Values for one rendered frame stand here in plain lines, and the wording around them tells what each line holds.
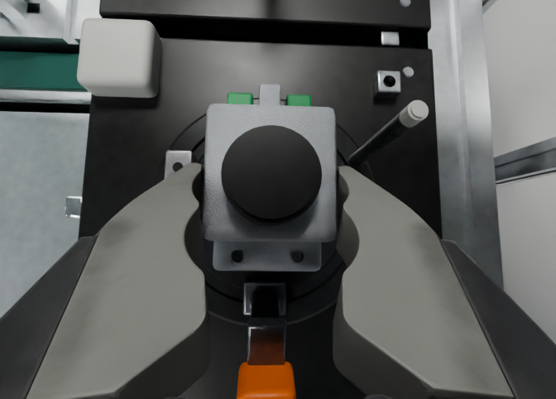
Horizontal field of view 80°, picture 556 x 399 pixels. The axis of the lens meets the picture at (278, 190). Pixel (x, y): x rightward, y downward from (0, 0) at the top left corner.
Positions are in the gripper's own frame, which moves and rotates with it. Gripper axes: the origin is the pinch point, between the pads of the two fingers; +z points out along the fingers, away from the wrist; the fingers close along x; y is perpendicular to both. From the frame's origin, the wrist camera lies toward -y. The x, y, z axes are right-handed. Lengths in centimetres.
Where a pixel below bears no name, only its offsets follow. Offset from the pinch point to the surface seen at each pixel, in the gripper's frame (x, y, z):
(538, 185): 28.6, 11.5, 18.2
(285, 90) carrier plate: 1.3, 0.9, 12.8
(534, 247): 27.5, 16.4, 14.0
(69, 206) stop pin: -12.8, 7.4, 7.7
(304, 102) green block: 1.6, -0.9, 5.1
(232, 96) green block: -1.7, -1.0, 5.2
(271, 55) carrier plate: 0.3, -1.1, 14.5
